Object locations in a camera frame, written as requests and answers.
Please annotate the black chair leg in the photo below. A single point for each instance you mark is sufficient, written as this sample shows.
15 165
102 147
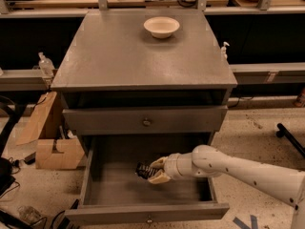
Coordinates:
283 132

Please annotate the white pump bottle right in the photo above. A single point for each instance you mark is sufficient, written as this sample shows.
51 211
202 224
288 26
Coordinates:
223 49

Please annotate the open grey middle drawer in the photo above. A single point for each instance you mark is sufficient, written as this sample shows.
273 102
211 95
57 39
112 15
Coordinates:
113 193

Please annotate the brown cardboard box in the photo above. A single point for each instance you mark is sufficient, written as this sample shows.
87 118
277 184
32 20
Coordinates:
60 154

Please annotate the crumpled clear plastic bottle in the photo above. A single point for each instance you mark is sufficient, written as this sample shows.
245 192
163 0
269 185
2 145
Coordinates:
29 214

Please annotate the grey drawer cabinet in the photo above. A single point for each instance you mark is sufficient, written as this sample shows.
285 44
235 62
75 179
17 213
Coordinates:
113 62

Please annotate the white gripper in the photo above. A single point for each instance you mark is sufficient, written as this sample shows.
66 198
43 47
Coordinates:
172 167

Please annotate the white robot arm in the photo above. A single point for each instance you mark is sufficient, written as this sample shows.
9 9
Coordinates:
284 184

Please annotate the clear sanitizer bottle left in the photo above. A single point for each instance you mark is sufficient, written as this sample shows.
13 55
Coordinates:
45 65

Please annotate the closed grey upper drawer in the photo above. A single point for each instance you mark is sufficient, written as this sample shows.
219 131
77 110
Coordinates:
158 120

